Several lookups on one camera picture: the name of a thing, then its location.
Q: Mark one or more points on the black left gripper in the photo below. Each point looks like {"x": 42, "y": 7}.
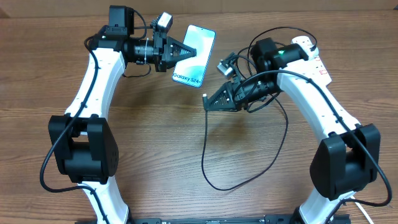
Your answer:
{"x": 168, "y": 43}

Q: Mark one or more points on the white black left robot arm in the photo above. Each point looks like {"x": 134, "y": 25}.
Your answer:
{"x": 82, "y": 142}

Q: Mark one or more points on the white power extension strip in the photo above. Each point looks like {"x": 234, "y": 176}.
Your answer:
{"x": 313, "y": 67}

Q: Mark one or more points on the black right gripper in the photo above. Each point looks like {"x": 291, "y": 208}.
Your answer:
{"x": 231, "y": 92}

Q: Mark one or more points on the white charger plug adapter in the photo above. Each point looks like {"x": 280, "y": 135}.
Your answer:
{"x": 312, "y": 52}

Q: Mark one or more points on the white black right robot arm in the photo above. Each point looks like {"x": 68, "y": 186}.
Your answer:
{"x": 348, "y": 152}

